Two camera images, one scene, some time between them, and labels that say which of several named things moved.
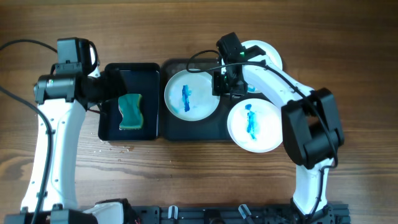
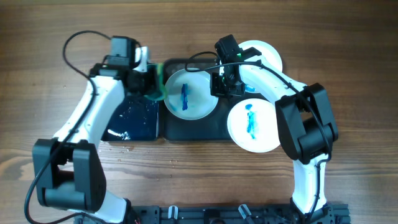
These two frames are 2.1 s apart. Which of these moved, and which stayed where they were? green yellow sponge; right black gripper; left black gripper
Moved: green yellow sponge; left black gripper
Stayed: right black gripper
